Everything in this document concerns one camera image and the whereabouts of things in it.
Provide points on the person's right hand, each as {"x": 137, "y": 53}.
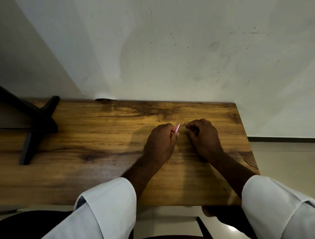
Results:
{"x": 205, "y": 140}

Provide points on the person's left hand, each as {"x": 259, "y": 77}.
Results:
{"x": 158, "y": 144}

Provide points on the person's right thumb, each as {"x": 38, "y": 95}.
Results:
{"x": 191, "y": 139}

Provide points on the person's left thumb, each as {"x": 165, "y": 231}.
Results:
{"x": 175, "y": 140}

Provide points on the small pink pen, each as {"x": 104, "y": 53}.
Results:
{"x": 177, "y": 128}

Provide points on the person's right forearm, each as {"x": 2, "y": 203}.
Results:
{"x": 265, "y": 204}

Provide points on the person's left forearm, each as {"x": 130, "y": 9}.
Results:
{"x": 108, "y": 204}

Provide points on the black skirting strip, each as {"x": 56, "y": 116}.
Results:
{"x": 280, "y": 139}

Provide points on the black chair leg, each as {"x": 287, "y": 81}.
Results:
{"x": 204, "y": 229}

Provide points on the black stand with legs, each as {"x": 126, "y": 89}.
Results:
{"x": 39, "y": 120}

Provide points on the person's dark trousers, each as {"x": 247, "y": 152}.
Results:
{"x": 29, "y": 225}

